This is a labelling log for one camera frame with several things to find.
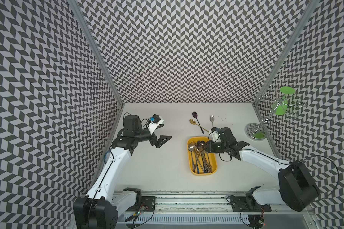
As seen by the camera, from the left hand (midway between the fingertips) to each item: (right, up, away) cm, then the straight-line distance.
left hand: (165, 131), depth 74 cm
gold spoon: (+19, +3, +35) cm, 39 cm away
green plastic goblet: (+62, +13, +1) cm, 63 cm away
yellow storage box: (+22, -22, +15) cm, 34 cm away
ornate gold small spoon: (+25, -23, +13) cm, 37 cm away
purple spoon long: (+20, +9, +38) cm, 44 cm away
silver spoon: (+16, -12, +17) cm, 26 cm away
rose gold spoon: (+21, -12, +20) cm, 32 cm away
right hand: (+22, -12, +11) cm, 28 cm away
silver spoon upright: (+33, +6, +34) cm, 48 cm away
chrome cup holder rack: (+62, -3, +25) cm, 67 cm away
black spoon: (+23, -24, +13) cm, 36 cm away
